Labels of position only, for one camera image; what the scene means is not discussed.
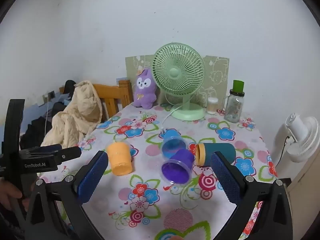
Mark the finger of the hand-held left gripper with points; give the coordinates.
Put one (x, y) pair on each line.
(50, 148)
(71, 154)

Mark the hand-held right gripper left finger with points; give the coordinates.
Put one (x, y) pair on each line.
(92, 180)

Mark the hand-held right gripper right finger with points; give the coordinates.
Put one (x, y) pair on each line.
(226, 180)

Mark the purple plastic cup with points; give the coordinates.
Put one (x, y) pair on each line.
(178, 167)

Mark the teal cup with orange lid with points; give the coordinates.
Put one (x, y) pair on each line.
(207, 153)

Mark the orange plastic cup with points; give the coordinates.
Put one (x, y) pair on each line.
(119, 158)

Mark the blue plastic cup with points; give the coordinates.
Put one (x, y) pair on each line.
(172, 143)

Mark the person's left hand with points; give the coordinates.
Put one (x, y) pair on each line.
(10, 193)

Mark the dark clothes pile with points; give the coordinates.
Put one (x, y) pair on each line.
(37, 130)

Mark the beige quilted blanket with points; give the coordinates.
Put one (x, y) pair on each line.
(72, 115)

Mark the floral tablecloth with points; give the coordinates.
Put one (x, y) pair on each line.
(150, 205)

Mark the black bag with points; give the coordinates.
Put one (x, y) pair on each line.
(70, 87)

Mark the wooden chair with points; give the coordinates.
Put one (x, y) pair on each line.
(113, 96)

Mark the glass jar with green lid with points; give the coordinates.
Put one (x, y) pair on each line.
(233, 105)

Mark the clear cotton swab container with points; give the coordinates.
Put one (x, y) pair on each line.
(212, 105)

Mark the beige cabinet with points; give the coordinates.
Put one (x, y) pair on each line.
(305, 187)

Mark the white standing fan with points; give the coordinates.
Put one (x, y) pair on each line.
(300, 140)

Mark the purple plush toy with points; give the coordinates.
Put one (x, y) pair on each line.
(144, 90)

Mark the green cartoon print board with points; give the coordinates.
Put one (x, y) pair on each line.
(217, 75)

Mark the green desk fan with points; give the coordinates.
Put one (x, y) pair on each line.
(178, 71)

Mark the wall power outlet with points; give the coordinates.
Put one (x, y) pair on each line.
(49, 96)

